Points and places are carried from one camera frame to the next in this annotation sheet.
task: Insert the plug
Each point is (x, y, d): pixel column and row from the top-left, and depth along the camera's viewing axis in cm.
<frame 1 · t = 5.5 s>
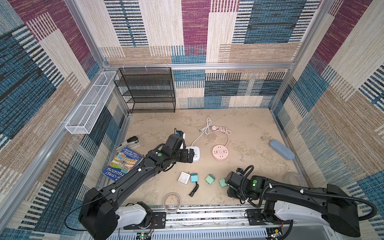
left hand: (187, 150, 80), fingers open
right hand: (232, 195, 80), fingers open
pink round power strip: (220, 152, 96), point 3 cm above the table
white flat charger: (184, 177, 86), point 3 cm above the table
green charger plug left: (210, 179, 86), point 2 cm above the table
black grey stapler: (131, 142, 102), point 3 cm above the table
blue illustrated book: (125, 161, 93), point 3 cm above the table
blue grey glasses case: (282, 149, 97), point 3 cm above the table

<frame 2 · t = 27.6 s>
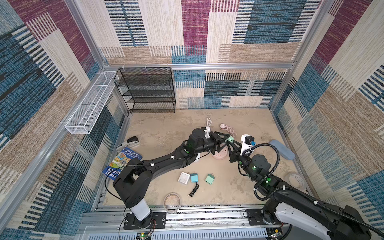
left hand: (232, 137, 72), fingers open
right hand: (228, 143, 75), fingers closed
the named things where they were.

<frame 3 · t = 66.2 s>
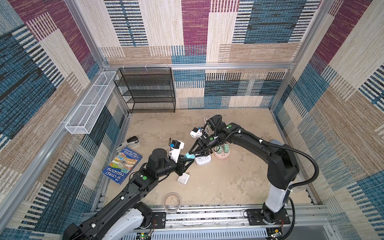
left hand: (191, 156, 72), fingers open
right hand: (193, 157, 71), fingers open
green charger plug left: (220, 150, 93), point 7 cm above the table
white square power strip: (203, 160, 93), point 2 cm above the table
the other named things where they were.

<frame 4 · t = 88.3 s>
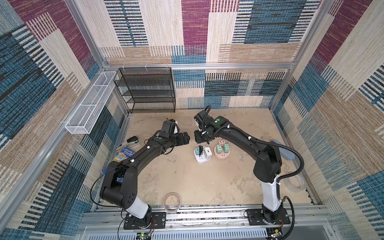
left hand: (184, 136, 89), fingers open
right hand: (200, 140, 87), fingers open
white flat charger: (207, 153, 89), point 9 cm above the table
the other named things where they were.

